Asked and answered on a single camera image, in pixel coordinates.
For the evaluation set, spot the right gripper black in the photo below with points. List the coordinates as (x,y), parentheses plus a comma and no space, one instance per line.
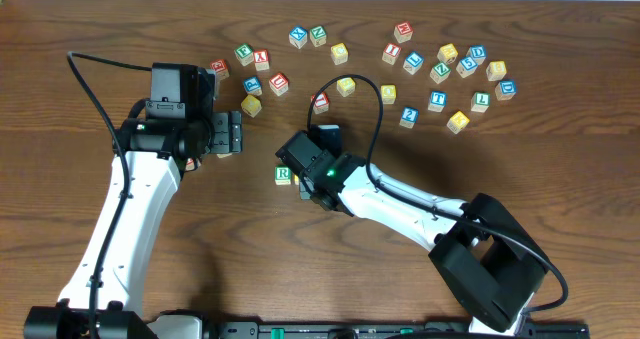
(304,185)

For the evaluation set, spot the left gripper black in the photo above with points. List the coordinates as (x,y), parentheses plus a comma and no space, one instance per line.
(226,132)

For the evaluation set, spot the green R block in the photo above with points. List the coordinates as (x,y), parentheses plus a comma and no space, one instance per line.
(282,175)

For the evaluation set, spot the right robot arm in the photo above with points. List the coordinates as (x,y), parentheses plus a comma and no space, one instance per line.
(486,258)

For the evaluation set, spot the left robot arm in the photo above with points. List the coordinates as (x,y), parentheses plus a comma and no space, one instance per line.
(164,136)

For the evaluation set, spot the red block upper left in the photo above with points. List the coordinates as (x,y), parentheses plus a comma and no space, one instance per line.
(220,68)

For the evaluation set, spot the red I block centre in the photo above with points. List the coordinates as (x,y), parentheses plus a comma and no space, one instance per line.
(321,103)

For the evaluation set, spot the red i block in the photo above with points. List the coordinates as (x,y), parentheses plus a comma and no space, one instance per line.
(391,53)
(321,103)

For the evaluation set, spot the blue P block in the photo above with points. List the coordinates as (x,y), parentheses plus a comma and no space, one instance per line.
(252,86)

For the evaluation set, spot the red U block lower left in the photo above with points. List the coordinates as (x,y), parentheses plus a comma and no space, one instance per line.
(192,164)

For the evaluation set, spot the red u block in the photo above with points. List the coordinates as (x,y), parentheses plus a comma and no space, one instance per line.
(279,84)
(192,164)

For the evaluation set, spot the green F block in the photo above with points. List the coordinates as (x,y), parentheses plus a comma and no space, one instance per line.
(244,54)

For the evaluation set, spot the red U block upper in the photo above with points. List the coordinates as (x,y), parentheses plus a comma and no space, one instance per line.
(279,84)

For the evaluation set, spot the red Y block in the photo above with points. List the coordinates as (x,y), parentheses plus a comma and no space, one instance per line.
(261,60)

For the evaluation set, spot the blue 2 block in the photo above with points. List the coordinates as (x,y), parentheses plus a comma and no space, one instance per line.
(409,117)

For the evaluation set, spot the blue X block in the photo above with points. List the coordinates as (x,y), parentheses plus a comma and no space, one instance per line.
(298,37)

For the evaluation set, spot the green N block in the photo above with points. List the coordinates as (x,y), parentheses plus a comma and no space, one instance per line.
(318,36)

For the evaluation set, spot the red I block right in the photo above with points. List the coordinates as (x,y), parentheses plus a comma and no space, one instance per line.
(391,53)

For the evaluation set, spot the blue L block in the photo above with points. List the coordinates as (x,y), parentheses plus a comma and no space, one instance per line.
(413,62)

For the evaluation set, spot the blue T block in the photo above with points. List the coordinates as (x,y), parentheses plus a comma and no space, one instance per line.
(437,101)

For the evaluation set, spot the red H block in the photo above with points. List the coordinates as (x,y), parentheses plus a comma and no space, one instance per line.
(403,32)

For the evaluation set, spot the green Z block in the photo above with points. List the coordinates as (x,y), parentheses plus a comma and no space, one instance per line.
(440,72)

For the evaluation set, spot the blue 5 block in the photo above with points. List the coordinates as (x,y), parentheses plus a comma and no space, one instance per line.
(466,66)

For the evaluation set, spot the green L block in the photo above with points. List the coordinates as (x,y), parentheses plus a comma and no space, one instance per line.
(480,102)

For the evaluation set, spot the blue D block upper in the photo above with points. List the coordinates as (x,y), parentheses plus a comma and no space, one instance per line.
(477,53)

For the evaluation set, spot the blue d block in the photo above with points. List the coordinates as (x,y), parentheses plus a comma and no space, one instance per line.
(477,53)
(505,90)

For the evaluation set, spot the yellow 8 block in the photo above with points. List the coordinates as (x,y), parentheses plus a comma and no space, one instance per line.
(496,70)

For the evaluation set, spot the blue D block right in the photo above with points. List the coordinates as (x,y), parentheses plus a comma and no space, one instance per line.
(505,90)

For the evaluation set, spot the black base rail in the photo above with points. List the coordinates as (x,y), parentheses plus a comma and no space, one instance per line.
(400,331)

